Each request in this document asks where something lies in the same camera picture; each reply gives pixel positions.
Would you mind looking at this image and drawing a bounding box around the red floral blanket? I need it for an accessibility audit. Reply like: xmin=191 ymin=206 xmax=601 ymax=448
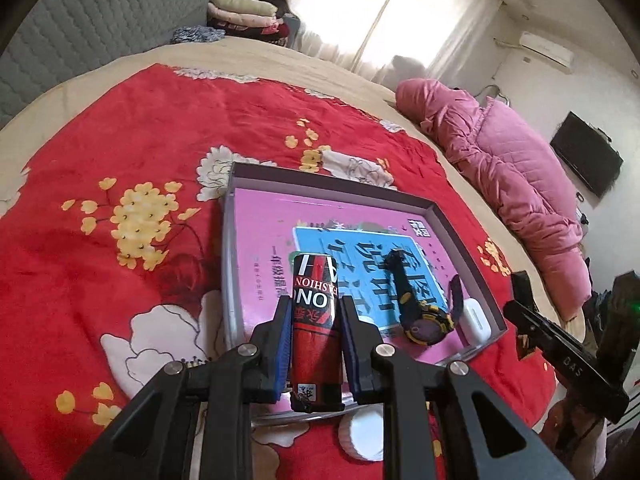
xmin=0 ymin=62 xmax=558 ymax=480

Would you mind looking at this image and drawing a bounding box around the white air conditioner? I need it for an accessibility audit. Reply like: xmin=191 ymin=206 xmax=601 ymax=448
xmin=517 ymin=31 xmax=576 ymax=68

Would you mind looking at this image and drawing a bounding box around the stack of folded clothes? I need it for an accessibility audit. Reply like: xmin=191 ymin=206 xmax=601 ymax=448
xmin=207 ymin=0 xmax=278 ymax=28

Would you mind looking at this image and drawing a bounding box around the blue patterned cloth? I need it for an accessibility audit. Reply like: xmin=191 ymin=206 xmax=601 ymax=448
xmin=172 ymin=25 xmax=226 ymax=45

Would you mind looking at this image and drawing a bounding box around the black wall television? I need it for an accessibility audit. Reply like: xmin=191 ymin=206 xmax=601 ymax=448
xmin=550 ymin=111 xmax=623 ymax=198

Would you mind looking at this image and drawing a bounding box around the dark clothes pile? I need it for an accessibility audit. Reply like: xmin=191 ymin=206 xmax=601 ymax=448
xmin=260 ymin=0 xmax=302 ymax=48

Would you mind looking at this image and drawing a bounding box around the black and red printed tin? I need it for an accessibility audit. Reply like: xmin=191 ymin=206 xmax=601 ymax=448
xmin=290 ymin=254 xmax=346 ymax=413

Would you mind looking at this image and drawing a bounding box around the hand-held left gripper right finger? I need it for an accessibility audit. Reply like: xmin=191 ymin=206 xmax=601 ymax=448
xmin=340 ymin=296 xmax=573 ymax=480

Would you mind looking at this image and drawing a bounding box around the pink and blue book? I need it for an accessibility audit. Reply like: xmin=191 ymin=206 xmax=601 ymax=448
xmin=235 ymin=187 xmax=483 ymax=361

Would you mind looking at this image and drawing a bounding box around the black and yellow wristwatch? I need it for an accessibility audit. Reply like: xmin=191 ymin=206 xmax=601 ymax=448
xmin=387 ymin=247 xmax=466 ymax=346

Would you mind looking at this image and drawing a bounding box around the grey quilted headboard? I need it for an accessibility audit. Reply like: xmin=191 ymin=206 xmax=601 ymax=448
xmin=0 ymin=0 xmax=221 ymax=128

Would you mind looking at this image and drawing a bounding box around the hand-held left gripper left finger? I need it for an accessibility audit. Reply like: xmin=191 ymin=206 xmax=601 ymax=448
xmin=65 ymin=296 xmax=293 ymax=480

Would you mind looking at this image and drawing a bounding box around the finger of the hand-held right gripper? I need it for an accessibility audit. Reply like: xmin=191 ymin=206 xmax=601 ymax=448
xmin=509 ymin=270 xmax=543 ymax=318
xmin=502 ymin=302 xmax=631 ymax=423

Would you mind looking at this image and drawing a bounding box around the white window curtain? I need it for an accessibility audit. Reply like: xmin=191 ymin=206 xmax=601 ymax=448
xmin=290 ymin=0 xmax=501 ymax=86

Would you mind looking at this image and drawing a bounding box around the beige bed sheet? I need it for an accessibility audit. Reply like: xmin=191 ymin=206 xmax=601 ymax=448
xmin=0 ymin=35 xmax=591 ymax=480

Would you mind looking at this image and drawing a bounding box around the white earbuds case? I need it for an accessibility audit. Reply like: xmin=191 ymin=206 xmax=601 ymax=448
xmin=460 ymin=297 xmax=493 ymax=346

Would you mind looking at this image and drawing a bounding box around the shallow grey cardboard box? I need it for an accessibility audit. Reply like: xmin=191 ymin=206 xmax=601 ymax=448
xmin=220 ymin=161 xmax=508 ymax=428

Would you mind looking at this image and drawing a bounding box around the pink quilted duvet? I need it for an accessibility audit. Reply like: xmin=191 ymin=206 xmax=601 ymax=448
xmin=395 ymin=78 xmax=586 ymax=321

